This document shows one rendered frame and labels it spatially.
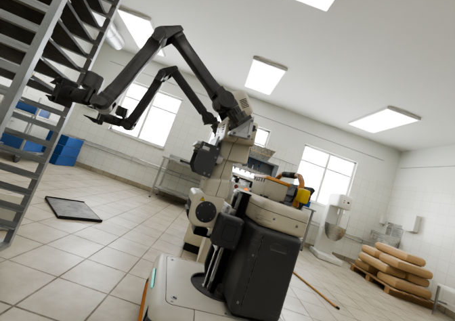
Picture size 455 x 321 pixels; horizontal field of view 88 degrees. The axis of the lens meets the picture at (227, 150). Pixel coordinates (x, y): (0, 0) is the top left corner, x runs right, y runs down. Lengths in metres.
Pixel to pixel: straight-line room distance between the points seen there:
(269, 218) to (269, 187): 0.21
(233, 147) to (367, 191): 5.79
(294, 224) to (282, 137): 4.89
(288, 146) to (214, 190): 4.89
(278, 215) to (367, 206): 5.77
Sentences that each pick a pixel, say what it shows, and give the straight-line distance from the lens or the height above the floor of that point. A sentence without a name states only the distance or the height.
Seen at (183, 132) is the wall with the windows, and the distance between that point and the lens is 5.80.
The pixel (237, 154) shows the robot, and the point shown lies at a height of 0.98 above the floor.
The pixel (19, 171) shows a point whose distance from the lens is 1.67.
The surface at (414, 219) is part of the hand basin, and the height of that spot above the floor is 1.38.
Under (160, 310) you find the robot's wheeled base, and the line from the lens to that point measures 1.14.
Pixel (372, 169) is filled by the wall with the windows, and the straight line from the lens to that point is 6.90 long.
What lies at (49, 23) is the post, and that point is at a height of 1.17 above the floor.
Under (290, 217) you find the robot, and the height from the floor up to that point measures 0.77.
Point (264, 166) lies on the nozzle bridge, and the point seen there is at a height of 1.13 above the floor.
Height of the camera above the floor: 0.83
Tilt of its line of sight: 7 degrees up
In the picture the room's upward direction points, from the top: 20 degrees clockwise
